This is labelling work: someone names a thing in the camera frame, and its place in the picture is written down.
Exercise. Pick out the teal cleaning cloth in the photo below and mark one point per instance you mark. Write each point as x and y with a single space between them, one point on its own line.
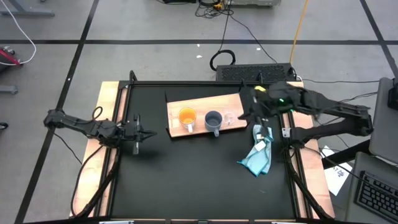
258 161

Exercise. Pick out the grey side desk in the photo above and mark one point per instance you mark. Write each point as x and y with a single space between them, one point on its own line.
353 199

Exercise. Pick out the black computer tower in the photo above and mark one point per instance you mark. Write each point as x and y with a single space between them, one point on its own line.
248 73

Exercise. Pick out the orange mug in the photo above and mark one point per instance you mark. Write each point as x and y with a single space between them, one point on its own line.
187 115

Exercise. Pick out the black frame brace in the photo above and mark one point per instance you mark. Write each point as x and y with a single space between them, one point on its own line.
306 189
99 186

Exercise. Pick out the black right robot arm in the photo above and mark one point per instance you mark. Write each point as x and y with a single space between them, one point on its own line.
335 109

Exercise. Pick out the black caster wheel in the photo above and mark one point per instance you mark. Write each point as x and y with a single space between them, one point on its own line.
3 126

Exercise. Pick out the red tool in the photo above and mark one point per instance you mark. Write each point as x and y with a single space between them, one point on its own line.
7 56

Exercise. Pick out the silver metal bracket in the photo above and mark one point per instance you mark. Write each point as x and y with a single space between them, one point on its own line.
286 132

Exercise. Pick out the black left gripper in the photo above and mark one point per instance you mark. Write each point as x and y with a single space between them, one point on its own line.
128 133

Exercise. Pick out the wooden cutting board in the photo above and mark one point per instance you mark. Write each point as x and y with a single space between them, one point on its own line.
205 104

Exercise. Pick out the grey metal table foot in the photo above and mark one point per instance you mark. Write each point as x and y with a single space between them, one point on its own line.
31 13
7 89

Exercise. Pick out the small clear glass cup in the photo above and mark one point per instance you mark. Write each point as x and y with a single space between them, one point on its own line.
230 118

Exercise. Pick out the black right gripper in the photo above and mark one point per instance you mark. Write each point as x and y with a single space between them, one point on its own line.
280 96

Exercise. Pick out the large grey ceramic mug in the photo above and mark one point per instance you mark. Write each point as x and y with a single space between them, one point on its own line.
213 119

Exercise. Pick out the black aluminium table frame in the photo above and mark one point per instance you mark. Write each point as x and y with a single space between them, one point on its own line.
186 83

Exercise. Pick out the yellow tape tag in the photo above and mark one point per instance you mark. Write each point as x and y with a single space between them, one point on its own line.
260 89

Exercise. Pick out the grey equipment box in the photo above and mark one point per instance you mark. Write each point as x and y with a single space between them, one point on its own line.
255 2

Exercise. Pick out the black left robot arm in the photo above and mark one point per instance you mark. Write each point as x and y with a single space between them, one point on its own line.
77 123

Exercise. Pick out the black keyboard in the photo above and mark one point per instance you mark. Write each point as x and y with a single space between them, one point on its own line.
376 196

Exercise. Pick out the black device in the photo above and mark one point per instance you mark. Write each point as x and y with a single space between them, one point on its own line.
393 95

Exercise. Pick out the grey rounded panel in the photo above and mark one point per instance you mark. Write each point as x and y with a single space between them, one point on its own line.
384 137

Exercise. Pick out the white paper sheet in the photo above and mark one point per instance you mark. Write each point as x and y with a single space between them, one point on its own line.
337 180

